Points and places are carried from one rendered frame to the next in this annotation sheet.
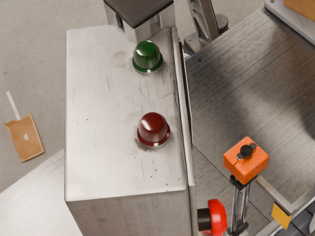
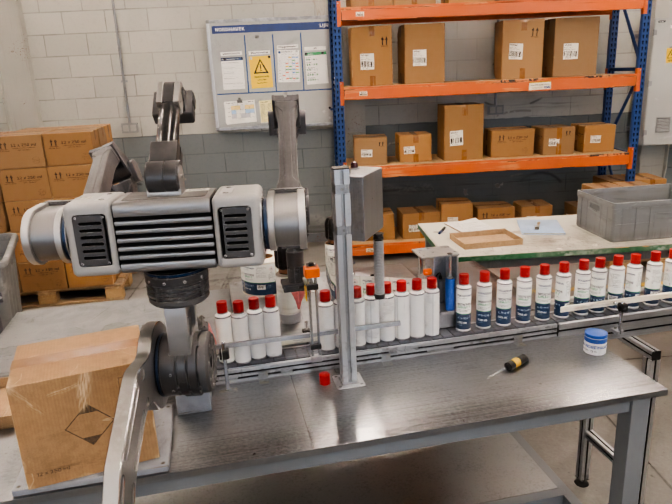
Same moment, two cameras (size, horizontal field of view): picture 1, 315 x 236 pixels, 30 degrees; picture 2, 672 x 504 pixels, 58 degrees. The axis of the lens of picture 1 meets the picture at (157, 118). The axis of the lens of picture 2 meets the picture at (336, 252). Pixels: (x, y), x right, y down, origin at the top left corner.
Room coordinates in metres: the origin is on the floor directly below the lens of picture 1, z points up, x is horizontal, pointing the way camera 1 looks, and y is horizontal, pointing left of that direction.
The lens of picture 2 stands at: (1.94, 0.58, 1.76)
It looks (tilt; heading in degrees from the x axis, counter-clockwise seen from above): 17 degrees down; 201
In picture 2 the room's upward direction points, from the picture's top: 3 degrees counter-clockwise
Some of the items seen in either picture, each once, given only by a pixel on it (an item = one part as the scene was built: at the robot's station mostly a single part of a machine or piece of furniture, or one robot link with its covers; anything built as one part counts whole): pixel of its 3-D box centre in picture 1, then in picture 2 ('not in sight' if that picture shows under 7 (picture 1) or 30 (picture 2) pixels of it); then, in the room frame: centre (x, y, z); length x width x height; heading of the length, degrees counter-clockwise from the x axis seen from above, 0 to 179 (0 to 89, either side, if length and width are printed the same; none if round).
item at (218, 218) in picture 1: (211, 218); not in sight; (0.21, -0.04, 1.33); 0.04 x 0.03 x 0.04; 177
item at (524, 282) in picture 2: not in sight; (523, 294); (-0.13, 0.49, 0.98); 0.05 x 0.05 x 0.20
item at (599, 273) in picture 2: not in sight; (598, 284); (-0.29, 0.74, 0.98); 0.05 x 0.05 x 0.20
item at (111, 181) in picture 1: (137, 154); (357, 202); (0.27, 0.02, 1.38); 0.17 x 0.10 x 0.19; 177
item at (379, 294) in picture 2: not in sight; (378, 266); (0.25, 0.08, 1.18); 0.04 x 0.04 x 0.21
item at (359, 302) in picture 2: not in sight; (357, 315); (0.19, -0.02, 0.98); 0.05 x 0.05 x 0.20
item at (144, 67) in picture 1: (146, 55); not in sight; (0.30, 0.00, 1.49); 0.03 x 0.03 x 0.02
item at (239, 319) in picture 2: not in sight; (240, 331); (0.40, -0.34, 0.98); 0.05 x 0.05 x 0.20
